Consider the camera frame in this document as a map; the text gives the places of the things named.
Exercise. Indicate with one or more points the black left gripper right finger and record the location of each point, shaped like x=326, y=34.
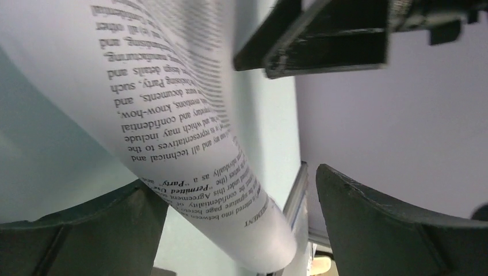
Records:
x=372, y=233

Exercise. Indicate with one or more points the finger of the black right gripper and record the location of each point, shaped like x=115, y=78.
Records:
x=329, y=36

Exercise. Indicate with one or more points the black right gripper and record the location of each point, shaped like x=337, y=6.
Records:
x=443, y=19

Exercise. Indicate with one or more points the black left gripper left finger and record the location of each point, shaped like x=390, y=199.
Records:
x=117, y=233

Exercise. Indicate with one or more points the aluminium frame rail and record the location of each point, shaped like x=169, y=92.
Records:
x=296, y=212

